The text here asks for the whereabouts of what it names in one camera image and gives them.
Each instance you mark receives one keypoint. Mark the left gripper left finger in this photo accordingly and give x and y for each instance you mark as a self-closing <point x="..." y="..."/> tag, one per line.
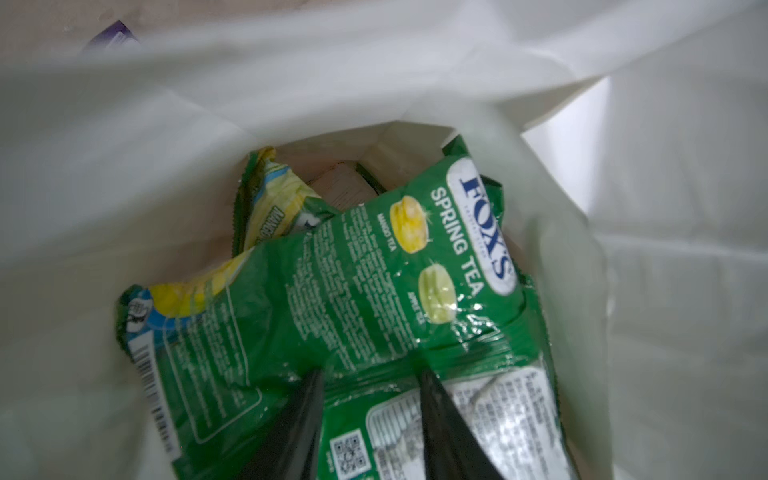
<point x="291" y="447"/>

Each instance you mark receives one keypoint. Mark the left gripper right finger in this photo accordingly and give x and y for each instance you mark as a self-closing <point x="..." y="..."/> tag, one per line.
<point x="450" y="449"/>

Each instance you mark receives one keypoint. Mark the green spring tea candy bag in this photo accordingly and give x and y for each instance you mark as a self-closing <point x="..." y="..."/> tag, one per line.
<point x="418" y="277"/>

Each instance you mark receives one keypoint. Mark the yellow green Fox's candy bag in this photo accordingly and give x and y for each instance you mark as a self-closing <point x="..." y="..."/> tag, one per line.
<point x="272" y="201"/>

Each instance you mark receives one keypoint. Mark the white paper bag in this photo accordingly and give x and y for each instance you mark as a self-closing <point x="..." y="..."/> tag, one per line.
<point x="630" y="137"/>

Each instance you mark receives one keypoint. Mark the purple berries candy bag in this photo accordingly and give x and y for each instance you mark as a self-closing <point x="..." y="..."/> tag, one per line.
<point x="115" y="35"/>

